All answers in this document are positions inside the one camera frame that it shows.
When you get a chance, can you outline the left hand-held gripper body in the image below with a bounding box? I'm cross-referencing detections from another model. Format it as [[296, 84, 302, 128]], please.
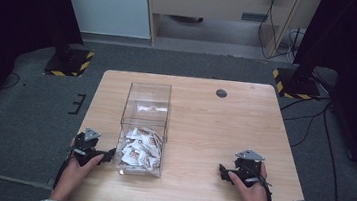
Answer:
[[70, 126, 109, 169]]

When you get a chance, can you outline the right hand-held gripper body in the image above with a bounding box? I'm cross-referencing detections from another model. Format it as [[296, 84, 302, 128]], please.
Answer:
[[226, 147, 272, 190]]

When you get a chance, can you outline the pile of white snack packets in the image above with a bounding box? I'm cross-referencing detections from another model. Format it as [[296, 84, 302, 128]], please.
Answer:
[[118, 125, 165, 174]]

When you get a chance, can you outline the clear plastic box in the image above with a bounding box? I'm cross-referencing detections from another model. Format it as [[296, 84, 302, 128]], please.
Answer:
[[113, 80, 173, 180]]

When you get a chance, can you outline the person's left hand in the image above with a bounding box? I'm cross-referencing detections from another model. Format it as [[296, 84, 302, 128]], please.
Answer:
[[49, 148, 105, 201]]

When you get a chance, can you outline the person's right hand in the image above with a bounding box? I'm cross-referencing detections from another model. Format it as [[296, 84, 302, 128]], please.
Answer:
[[224, 159, 282, 201]]

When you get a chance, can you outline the round grey table grommet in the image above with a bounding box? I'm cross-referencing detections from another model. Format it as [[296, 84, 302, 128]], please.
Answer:
[[215, 88, 229, 100]]

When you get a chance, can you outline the black stand base striped edge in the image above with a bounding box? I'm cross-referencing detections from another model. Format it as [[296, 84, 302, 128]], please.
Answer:
[[42, 44, 96, 80], [269, 65, 324, 102]]

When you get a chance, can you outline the white panel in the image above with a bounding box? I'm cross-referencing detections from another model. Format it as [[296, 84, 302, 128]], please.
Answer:
[[54, 0, 155, 40]]

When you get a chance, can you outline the light wooden cabinet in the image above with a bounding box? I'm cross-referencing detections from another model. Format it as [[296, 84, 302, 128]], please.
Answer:
[[139, 0, 323, 64]]

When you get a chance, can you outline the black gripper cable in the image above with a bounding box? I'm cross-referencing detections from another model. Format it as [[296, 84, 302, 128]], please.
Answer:
[[246, 169, 277, 201], [52, 154, 75, 192]]

